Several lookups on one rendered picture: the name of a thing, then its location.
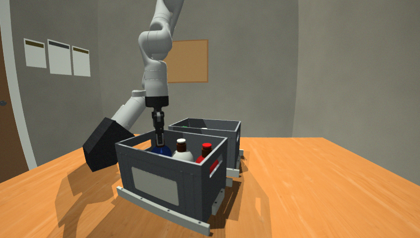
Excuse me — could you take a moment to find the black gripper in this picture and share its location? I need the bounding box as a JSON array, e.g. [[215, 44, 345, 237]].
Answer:
[[145, 96, 169, 146]]

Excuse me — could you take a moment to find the dark grey plastic crate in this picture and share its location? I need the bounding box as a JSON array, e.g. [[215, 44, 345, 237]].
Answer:
[[119, 129, 228, 223], [175, 118, 241, 169]]

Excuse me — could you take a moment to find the red bottle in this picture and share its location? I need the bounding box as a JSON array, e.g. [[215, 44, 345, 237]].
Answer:
[[196, 143, 219, 174]]

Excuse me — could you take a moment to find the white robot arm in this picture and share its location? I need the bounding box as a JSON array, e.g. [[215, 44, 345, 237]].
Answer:
[[111, 0, 184, 131]]

